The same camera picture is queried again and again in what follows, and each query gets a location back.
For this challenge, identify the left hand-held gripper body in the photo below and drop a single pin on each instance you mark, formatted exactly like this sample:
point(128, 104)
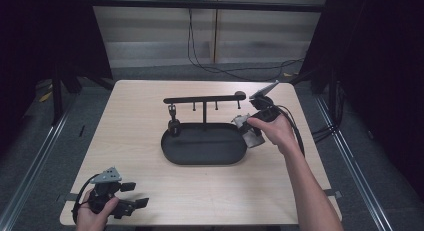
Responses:
point(105, 189)

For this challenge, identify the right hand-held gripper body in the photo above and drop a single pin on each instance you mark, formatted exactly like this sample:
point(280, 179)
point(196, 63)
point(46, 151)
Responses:
point(265, 109)

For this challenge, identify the grey key pouch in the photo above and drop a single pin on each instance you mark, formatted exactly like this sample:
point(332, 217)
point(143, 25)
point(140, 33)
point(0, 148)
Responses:
point(253, 141)

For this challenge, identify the black key stand with tray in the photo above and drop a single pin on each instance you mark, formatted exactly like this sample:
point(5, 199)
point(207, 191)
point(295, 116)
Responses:
point(204, 146)

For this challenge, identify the black car key fob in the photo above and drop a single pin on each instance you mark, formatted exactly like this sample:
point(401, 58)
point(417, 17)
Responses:
point(174, 126)

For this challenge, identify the person's right hand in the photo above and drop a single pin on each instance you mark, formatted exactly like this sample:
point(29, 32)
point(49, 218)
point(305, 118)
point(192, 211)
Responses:
point(276, 131)

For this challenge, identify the person's left hand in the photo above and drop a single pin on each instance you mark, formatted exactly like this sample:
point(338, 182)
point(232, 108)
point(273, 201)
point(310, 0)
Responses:
point(95, 221)

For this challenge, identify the grey tape strip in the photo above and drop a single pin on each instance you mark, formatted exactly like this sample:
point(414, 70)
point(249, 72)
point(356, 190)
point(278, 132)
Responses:
point(335, 193)
point(66, 197)

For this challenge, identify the small black floor strip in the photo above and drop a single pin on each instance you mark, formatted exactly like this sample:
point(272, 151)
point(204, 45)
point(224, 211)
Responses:
point(81, 131)

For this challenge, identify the black metal stand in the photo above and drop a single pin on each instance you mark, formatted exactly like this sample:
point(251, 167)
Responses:
point(57, 97)

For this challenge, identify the yellow tape piece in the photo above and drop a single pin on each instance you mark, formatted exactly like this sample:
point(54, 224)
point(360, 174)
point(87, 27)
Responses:
point(45, 97)

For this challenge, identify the dark curtain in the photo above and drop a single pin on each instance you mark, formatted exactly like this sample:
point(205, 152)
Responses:
point(40, 41)
point(383, 74)

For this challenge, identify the metal floor rail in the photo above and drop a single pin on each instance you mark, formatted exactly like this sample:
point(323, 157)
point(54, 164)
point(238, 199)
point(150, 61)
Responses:
point(31, 171)
point(353, 171)

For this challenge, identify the black horizontal frame bar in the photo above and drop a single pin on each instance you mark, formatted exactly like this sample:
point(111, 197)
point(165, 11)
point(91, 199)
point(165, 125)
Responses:
point(206, 5)

